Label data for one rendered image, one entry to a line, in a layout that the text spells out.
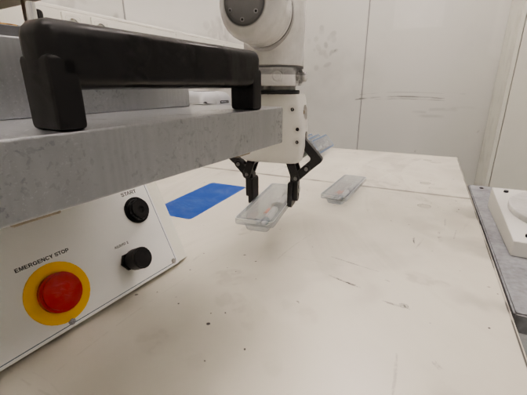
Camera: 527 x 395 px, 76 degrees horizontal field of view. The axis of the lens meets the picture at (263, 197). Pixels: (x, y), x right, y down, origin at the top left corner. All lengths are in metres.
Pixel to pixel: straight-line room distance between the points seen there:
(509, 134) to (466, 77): 0.56
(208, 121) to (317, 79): 2.61
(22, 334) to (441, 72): 2.59
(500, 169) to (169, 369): 2.18
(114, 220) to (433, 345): 0.37
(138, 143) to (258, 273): 0.32
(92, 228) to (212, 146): 0.25
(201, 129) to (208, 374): 0.21
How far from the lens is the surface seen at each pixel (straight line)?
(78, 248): 0.42
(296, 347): 0.35
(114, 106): 0.25
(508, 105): 2.29
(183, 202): 0.73
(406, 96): 2.68
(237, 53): 0.23
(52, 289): 0.39
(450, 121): 2.69
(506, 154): 2.33
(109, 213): 0.44
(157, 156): 0.18
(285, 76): 0.47
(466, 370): 0.38
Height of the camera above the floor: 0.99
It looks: 18 degrees down
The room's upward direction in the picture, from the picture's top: straight up
